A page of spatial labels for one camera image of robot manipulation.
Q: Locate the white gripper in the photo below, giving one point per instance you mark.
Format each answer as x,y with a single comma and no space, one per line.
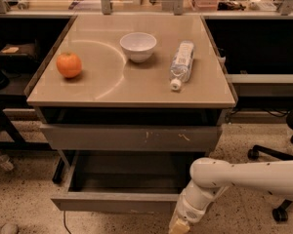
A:
188,211

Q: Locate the grey drawer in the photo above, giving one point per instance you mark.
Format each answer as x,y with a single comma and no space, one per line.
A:
124,182
131,138

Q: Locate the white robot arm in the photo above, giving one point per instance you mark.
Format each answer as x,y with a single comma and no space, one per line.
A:
210,178

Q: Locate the grey top drawer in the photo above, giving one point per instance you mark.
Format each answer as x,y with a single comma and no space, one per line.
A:
131,138

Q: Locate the grey drawer cabinet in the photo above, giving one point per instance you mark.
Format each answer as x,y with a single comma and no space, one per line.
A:
113,90

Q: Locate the clear plastic water bottle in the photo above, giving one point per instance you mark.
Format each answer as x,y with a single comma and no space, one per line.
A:
180,69

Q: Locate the white ceramic bowl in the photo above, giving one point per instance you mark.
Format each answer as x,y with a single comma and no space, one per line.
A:
138,46

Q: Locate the small bottle on floor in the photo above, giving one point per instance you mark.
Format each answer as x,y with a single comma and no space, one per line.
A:
5,162

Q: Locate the orange fruit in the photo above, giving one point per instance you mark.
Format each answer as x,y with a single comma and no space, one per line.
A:
69,65

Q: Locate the black table leg frame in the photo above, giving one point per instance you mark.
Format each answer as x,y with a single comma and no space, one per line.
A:
18,142

